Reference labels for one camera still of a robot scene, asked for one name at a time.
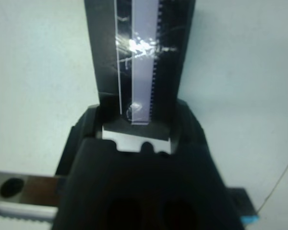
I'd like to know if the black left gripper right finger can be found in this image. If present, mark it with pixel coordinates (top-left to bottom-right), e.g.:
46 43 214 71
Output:
146 100 246 230

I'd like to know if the black box lid purple stripe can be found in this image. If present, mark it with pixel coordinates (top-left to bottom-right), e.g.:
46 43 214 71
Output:
84 0 196 142

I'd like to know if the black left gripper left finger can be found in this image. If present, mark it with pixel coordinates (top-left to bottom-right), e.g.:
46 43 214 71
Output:
54 104 147 230

